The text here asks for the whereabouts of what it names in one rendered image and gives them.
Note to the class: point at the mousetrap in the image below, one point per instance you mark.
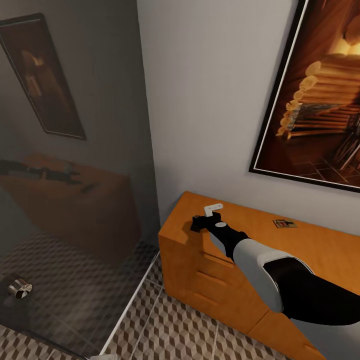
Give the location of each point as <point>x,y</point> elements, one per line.
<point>195,228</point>
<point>289,223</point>

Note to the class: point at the shower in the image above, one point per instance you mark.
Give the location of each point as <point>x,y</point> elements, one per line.
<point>125,311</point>

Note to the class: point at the picture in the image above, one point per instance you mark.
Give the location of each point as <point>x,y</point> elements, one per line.
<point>311,129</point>

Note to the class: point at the cabinet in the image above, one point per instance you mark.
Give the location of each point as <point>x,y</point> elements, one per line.
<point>197,273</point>

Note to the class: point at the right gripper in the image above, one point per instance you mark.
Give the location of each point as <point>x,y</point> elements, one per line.
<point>202,222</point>

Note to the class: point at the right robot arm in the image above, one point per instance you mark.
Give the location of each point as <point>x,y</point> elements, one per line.
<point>325,313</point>

